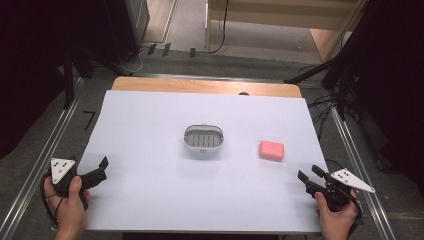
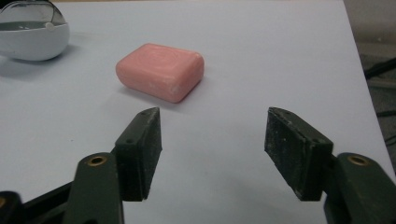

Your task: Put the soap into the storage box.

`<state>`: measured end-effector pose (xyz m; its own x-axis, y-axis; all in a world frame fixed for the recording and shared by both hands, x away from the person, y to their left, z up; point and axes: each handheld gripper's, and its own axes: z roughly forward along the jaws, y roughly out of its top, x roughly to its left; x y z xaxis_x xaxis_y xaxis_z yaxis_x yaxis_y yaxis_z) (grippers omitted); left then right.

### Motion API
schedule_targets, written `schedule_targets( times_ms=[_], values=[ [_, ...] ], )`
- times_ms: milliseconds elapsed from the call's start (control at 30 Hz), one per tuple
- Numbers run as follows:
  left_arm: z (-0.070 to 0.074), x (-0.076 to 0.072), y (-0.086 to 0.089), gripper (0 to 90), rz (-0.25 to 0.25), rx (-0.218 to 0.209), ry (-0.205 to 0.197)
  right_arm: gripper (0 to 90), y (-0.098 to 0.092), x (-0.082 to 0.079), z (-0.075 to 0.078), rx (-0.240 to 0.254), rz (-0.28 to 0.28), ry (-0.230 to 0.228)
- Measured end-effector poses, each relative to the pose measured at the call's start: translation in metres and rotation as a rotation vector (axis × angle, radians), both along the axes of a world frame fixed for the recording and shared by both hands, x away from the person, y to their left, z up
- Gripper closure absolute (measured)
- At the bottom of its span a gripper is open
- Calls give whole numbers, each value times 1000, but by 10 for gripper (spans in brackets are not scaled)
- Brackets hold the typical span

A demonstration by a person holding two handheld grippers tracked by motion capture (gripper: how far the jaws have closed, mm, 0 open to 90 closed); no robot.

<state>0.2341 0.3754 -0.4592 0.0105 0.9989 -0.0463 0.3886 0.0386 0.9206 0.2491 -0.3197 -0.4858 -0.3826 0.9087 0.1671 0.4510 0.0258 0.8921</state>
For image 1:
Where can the metal floor rail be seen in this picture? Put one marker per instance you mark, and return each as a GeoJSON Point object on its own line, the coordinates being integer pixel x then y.
{"type": "Point", "coordinates": [36, 170]}
{"type": "Point", "coordinates": [361, 173]}

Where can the person's left hand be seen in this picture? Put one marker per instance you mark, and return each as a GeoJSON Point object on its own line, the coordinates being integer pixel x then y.
{"type": "Point", "coordinates": [68, 210]}

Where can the light wooden furniture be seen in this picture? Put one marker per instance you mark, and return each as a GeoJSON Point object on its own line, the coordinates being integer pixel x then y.
{"type": "Point", "coordinates": [283, 15]}

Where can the white paper sheet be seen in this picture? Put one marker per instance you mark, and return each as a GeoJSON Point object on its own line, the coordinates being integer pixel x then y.
{"type": "Point", "coordinates": [160, 186]}

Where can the dark curtain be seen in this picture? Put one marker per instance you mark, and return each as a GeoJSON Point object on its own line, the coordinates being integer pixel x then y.
{"type": "Point", "coordinates": [30, 66]}
{"type": "Point", "coordinates": [393, 90]}

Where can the black tape strip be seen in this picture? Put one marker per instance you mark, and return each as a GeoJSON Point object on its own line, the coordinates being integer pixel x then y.
{"type": "Point", "coordinates": [166, 49]}
{"type": "Point", "coordinates": [192, 52]}

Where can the black metal stand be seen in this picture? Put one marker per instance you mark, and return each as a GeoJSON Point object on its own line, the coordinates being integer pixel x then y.
{"type": "Point", "coordinates": [341, 96]}
{"type": "Point", "coordinates": [68, 83]}

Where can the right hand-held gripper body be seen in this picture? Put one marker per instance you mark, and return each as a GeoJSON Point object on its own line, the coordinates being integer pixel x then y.
{"type": "Point", "coordinates": [350, 180]}

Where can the dark cabinet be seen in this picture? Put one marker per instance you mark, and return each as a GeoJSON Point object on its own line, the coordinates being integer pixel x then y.
{"type": "Point", "coordinates": [128, 23]}

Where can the person's right hand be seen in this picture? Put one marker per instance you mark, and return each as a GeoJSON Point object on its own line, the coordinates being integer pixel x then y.
{"type": "Point", "coordinates": [336, 221]}

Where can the white soap dish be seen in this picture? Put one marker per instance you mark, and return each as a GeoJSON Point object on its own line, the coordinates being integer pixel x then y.
{"type": "Point", "coordinates": [203, 140]}

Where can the wooden table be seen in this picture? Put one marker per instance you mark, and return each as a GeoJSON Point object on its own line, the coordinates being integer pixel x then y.
{"type": "Point", "coordinates": [186, 86]}

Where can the pink soap bar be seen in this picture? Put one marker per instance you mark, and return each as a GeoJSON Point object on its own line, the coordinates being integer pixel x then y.
{"type": "Point", "coordinates": [271, 150]}

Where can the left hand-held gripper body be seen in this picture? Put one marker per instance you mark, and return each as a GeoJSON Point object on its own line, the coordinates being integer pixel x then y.
{"type": "Point", "coordinates": [61, 169]}

